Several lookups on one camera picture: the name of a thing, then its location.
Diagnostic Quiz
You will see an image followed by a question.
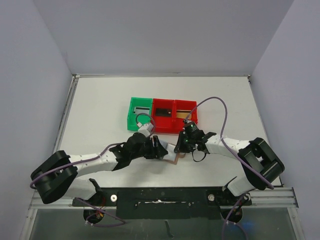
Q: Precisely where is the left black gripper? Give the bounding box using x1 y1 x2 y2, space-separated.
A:
130 135 167 160

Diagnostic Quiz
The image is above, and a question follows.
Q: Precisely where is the tan leather card holder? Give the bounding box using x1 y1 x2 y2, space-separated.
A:
160 140 186 165

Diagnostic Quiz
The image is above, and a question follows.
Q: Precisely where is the red double plastic bin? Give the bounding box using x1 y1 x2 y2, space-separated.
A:
151 98 197 134

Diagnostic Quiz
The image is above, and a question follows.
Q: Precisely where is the green plastic bin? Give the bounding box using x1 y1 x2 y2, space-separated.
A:
126 96 154 133

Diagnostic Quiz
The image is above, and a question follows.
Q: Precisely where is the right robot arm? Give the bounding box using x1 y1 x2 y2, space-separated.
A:
174 122 285 205

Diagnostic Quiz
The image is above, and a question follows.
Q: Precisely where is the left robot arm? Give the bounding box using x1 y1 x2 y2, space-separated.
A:
30 132 169 206

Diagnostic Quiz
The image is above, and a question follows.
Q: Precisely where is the gold card in red bin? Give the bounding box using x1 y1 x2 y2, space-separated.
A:
176 109 192 119

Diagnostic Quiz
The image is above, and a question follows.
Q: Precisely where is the black card in red bin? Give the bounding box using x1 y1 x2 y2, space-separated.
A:
155 108 172 118

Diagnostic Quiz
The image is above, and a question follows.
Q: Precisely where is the silver card in green bin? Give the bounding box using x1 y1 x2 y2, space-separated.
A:
133 106 150 115

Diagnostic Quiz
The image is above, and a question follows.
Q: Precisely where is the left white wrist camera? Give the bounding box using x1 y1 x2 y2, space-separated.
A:
137 122 154 137

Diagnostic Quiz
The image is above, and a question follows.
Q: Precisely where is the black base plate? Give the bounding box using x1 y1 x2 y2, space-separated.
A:
72 187 252 224

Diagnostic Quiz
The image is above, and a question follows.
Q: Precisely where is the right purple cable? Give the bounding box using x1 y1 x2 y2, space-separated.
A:
183 96 275 240

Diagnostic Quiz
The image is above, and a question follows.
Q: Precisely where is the purple cable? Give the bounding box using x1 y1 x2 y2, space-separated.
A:
183 96 275 240
29 112 157 228

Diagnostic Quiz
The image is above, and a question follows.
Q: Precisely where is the aluminium left rail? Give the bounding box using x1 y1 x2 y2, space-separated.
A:
51 74 80 155

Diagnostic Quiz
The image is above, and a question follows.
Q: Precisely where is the aluminium rail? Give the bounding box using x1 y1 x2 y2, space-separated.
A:
28 187 299 210
51 74 80 155

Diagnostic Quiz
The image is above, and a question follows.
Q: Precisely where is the aluminium front rail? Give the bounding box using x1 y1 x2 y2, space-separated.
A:
28 187 299 210

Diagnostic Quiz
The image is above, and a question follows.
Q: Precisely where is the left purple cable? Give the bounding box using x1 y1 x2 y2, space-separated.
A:
29 112 157 228

